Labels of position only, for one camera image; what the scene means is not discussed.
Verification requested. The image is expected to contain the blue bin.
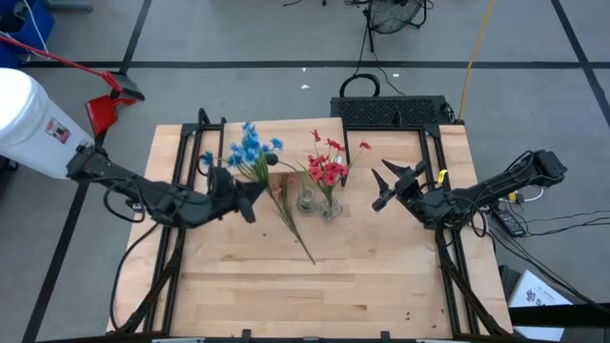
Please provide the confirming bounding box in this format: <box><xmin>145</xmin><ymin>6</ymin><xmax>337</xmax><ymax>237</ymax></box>
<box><xmin>0</xmin><ymin>0</ymin><xmax>56</xmax><ymax>69</ymax></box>

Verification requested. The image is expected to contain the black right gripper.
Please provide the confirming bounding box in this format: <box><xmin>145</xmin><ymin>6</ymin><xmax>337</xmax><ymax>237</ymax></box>
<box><xmin>371</xmin><ymin>159</ymin><xmax>461</xmax><ymax>230</ymax></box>

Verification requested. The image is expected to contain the clear glass vase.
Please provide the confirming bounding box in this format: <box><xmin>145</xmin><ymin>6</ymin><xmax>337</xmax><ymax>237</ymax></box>
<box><xmin>295</xmin><ymin>186</ymin><xmax>318</xmax><ymax>214</ymax></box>
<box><xmin>319</xmin><ymin>194</ymin><xmax>344</xmax><ymax>221</ymax></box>

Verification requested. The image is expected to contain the red artificial flower bunch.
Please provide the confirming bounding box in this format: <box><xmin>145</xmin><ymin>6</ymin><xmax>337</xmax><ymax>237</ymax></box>
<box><xmin>297</xmin><ymin>128</ymin><xmax>373</xmax><ymax>206</ymax></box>

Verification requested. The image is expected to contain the white plastic bucket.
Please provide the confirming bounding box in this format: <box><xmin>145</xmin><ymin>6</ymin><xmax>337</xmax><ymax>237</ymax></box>
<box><xmin>0</xmin><ymin>67</ymin><xmax>95</xmax><ymax>181</ymax></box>

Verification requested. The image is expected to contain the blue artificial flower bunch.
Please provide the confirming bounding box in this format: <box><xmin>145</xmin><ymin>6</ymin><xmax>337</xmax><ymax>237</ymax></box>
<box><xmin>199</xmin><ymin>121</ymin><xmax>286</xmax><ymax>192</ymax></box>

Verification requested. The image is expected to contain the black coiled cable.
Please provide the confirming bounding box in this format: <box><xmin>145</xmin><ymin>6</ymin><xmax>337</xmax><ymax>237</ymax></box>
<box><xmin>338</xmin><ymin>72</ymin><xmax>381</xmax><ymax>99</ymax></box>

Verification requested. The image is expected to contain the white printed box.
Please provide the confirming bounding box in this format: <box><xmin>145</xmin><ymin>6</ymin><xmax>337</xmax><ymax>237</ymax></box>
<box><xmin>507</xmin><ymin>269</ymin><xmax>573</xmax><ymax>342</ymax></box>

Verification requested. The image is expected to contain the black floor fan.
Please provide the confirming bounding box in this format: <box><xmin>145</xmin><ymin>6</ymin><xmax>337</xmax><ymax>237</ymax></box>
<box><xmin>361</xmin><ymin>0</ymin><xmax>430</xmax><ymax>53</ymax></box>

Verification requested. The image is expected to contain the yellow hanging cable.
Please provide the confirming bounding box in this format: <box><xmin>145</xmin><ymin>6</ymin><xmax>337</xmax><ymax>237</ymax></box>
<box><xmin>457</xmin><ymin>0</ymin><xmax>497</xmax><ymax>123</ymax></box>

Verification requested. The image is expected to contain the red dustpan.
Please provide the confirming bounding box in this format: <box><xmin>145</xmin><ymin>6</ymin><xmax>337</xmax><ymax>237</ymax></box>
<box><xmin>84</xmin><ymin>93</ymin><xmax>137</xmax><ymax>138</ymax></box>

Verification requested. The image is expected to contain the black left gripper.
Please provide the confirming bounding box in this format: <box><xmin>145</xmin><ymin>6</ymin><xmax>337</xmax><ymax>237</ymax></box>
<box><xmin>199</xmin><ymin>166</ymin><xmax>267</xmax><ymax>225</ymax></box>

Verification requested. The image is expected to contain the red-handled broom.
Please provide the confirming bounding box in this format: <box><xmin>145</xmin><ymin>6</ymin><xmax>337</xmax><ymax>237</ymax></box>
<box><xmin>0</xmin><ymin>32</ymin><xmax>146</xmax><ymax>102</ymax></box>

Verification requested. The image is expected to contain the black power adapter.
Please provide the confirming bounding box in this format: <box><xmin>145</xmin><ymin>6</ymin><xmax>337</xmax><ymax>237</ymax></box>
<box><xmin>490</xmin><ymin>208</ymin><xmax>528</xmax><ymax>238</ymax></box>

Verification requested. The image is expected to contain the black keyboard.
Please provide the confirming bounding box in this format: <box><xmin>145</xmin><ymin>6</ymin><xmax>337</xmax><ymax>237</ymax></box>
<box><xmin>329</xmin><ymin>94</ymin><xmax>454</xmax><ymax>128</ymax></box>

